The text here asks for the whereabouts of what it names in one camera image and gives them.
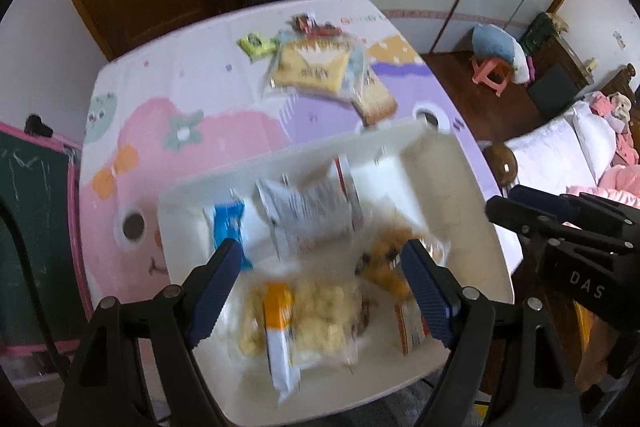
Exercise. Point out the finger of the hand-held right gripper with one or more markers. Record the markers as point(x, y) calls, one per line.
point(525, 217)
point(540, 202)

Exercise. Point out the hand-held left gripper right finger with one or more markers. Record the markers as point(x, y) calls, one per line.
point(430, 297)

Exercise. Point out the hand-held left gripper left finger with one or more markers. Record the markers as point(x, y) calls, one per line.
point(212, 302)

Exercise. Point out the orange label snack packet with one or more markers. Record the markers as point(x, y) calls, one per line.
point(410, 329)

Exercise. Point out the clear yellow cake packet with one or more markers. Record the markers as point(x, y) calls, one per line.
point(250, 327)
point(327, 317)

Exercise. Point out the clear golden pastry packet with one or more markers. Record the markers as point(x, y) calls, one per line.
point(382, 259)

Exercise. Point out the orange white bar packet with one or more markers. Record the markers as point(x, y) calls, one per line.
point(280, 342)

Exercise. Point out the blue white snack packet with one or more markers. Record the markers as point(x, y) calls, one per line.
point(227, 224)

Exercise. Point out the white plastic tray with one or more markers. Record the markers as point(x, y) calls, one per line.
point(450, 187)

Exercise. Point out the silver white snack packet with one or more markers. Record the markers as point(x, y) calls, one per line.
point(310, 212)

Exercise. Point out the brown wooden bedpost knob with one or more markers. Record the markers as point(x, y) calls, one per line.
point(500, 162)

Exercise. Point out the pink ruffled blanket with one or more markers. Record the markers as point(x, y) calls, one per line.
point(622, 179)

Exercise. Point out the black bag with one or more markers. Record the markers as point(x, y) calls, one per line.
point(552, 89)

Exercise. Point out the pink plush toy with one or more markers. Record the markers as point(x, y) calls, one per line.
point(612, 112)

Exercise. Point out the pink plastic stool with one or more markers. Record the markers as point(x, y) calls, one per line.
point(490, 72)

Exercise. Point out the dark wooden nightstand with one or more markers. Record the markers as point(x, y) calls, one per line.
point(545, 37)

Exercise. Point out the blue white cushion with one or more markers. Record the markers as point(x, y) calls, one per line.
point(492, 42)

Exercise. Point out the brown cracker packet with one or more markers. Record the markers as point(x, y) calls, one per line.
point(374, 102)

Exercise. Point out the green chalkboard easel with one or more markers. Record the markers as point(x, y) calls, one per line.
point(35, 232)

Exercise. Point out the cartoon printed tablecloth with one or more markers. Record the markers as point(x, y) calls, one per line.
point(200, 82)

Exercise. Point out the large yellow snack bag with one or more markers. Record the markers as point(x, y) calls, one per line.
point(307, 69)

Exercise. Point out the green snack packet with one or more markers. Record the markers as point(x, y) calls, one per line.
point(256, 45)

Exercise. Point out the red wrapped candy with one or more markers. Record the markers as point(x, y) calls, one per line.
point(327, 30)

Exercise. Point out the brown wrapped candy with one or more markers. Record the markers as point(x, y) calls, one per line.
point(302, 23)

